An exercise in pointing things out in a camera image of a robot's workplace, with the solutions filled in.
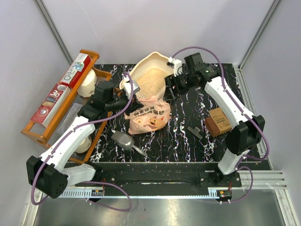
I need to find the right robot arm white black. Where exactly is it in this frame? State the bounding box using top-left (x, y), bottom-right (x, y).
top-left (165, 53), bottom-right (265, 186)

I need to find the grey bag clip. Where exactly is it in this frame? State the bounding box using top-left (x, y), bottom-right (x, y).
top-left (187, 126), bottom-right (203, 140)

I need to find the clear plastic box in rack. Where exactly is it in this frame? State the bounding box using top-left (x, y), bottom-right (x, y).
top-left (57, 103), bottom-right (83, 136)

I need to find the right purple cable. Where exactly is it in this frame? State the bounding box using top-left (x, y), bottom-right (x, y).
top-left (168, 46), bottom-right (271, 204)

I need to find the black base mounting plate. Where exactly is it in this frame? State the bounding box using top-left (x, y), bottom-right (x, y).
top-left (74, 162), bottom-right (242, 189)

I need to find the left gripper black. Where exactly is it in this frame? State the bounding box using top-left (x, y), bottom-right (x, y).
top-left (106, 92), bottom-right (144, 116)

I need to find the white plastic bottle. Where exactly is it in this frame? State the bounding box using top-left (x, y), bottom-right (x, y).
top-left (77, 69), bottom-right (97, 98)

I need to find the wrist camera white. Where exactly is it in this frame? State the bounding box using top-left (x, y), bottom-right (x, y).
top-left (166, 57), bottom-right (183, 77)
top-left (123, 80), bottom-right (140, 99)

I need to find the grey metal scoop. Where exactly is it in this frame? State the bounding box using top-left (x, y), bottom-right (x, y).
top-left (111, 131), bottom-right (147, 157)

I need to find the orange wooden shelf rack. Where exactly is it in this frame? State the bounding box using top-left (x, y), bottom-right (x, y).
top-left (21, 49), bottom-right (111, 149)

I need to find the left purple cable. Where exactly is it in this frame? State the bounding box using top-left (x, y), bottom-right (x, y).
top-left (31, 72), bottom-right (135, 212)

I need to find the red white RiO toothpaste box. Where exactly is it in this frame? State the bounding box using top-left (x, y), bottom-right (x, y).
top-left (60, 53), bottom-right (91, 89)

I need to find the red 3D toothpaste box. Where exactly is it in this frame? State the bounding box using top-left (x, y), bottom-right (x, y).
top-left (30, 83), bottom-right (71, 128)

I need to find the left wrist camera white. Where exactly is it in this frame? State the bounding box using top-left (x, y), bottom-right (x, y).
top-left (123, 80), bottom-right (140, 99)

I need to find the cream plastic litter box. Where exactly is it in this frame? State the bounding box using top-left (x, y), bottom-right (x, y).
top-left (129, 51), bottom-right (173, 100)

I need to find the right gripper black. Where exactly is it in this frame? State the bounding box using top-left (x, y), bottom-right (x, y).
top-left (163, 71), bottom-right (194, 101)

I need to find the purple cable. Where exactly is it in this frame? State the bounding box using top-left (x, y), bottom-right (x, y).
top-left (168, 46), bottom-right (271, 204)
top-left (31, 72), bottom-right (135, 212)

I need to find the pink cat litter bag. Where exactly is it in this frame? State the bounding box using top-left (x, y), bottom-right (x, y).
top-left (125, 97), bottom-right (171, 135)

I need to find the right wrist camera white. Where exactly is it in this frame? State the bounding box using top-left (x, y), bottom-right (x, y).
top-left (166, 57), bottom-right (183, 77)

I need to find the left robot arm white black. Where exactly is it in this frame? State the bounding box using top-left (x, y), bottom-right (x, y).
top-left (26, 80), bottom-right (142, 199)

